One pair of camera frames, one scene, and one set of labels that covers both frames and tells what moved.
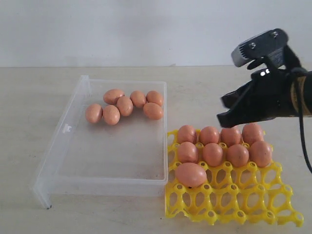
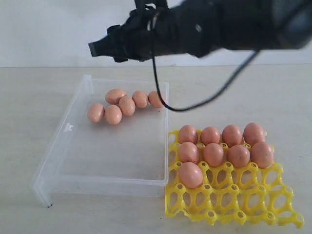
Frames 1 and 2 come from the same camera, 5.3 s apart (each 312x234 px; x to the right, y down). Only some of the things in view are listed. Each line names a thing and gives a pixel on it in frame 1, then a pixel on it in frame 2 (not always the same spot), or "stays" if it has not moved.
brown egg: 238,155 stays
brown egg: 213,154 stays
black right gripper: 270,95 to 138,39
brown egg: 231,136 stays
